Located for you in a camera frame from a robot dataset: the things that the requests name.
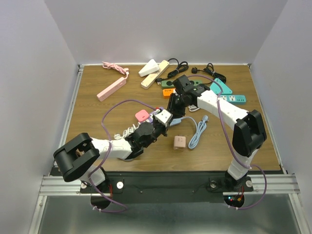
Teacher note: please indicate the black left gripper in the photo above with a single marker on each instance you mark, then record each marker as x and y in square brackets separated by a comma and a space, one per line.
[164, 128]

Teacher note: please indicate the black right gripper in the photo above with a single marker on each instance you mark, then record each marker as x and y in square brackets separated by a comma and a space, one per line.
[177, 113]

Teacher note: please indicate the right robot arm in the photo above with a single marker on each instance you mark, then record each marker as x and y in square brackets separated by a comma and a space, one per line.
[248, 127]

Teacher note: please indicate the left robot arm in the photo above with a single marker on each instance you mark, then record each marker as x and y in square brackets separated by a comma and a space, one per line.
[76, 158]

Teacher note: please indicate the pink plug adapter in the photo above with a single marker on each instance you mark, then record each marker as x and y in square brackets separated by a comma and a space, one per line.
[142, 115]

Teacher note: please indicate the purple power strip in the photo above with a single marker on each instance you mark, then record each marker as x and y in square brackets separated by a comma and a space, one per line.
[150, 117]

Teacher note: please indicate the light blue power strip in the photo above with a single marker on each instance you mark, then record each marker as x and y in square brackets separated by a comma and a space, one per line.
[175, 122]

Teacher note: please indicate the orange power strip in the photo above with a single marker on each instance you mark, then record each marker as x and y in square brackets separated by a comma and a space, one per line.
[167, 92]

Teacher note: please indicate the green power strip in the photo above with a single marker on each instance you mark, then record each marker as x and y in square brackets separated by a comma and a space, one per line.
[168, 84]

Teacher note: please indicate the round blue socket base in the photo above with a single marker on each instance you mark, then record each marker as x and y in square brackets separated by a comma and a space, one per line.
[128, 159]

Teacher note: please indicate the pink cube socket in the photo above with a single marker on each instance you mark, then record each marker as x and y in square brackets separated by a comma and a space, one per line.
[179, 142]

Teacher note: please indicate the beige power strip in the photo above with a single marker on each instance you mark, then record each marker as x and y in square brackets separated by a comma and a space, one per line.
[150, 79]

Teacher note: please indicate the teal triangular socket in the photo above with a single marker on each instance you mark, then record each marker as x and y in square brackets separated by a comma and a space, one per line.
[215, 87]

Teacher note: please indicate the white triangular socket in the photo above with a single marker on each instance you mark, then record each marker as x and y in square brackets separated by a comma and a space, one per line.
[150, 67]

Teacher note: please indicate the pink power strip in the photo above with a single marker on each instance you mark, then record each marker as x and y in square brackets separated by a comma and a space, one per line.
[111, 89]

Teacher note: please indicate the teal rectangular power strip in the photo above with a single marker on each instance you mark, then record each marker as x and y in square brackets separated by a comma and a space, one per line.
[234, 99]

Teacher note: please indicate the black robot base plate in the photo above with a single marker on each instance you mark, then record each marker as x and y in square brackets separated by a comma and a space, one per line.
[174, 187]

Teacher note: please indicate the aluminium frame rail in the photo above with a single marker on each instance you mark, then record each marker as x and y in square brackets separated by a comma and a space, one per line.
[47, 116]

